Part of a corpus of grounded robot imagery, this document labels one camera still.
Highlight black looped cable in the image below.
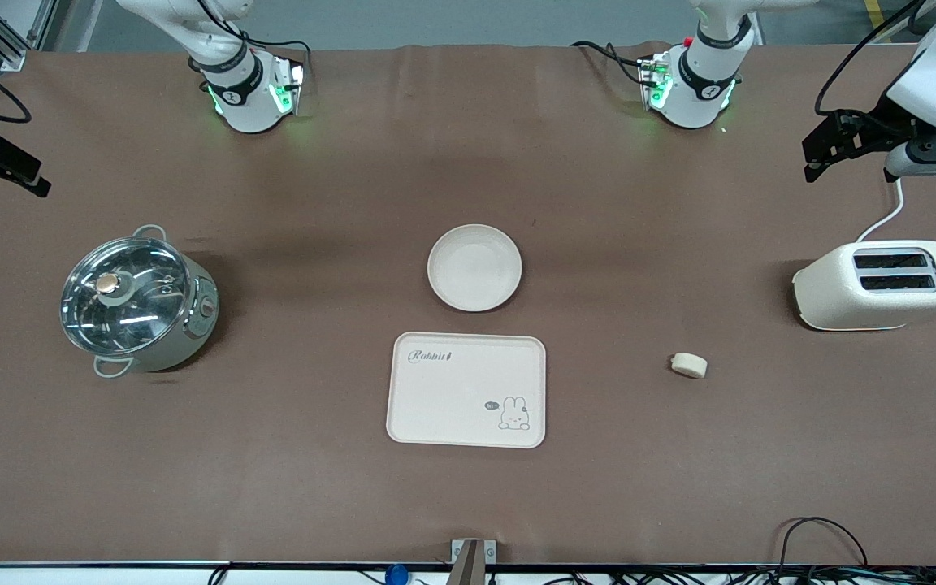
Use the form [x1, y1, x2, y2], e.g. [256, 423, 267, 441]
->
[777, 517, 869, 574]

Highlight cream two-slot toaster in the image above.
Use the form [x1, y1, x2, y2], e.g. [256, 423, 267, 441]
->
[792, 240, 936, 332]

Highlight white toaster power cable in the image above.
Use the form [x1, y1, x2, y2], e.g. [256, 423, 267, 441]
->
[856, 177, 906, 244]

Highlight brown table mat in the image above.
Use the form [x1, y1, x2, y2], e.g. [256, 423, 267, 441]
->
[0, 45, 936, 567]

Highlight black arm base cable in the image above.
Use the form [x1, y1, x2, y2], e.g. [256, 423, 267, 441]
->
[196, 0, 312, 82]
[571, 41, 657, 87]

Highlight glass pot lid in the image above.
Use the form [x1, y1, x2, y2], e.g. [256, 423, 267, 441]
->
[60, 237, 193, 357]

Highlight steel electric cooking pot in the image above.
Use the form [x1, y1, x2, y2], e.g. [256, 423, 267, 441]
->
[60, 224, 220, 379]

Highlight round cream plate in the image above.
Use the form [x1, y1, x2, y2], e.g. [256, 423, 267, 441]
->
[427, 224, 523, 313]

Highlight cream rabbit print tray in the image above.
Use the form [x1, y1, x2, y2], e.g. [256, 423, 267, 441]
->
[386, 331, 547, 449]

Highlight metal table edge bracket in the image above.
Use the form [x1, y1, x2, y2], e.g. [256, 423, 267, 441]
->
[448, 539, 497, 585]

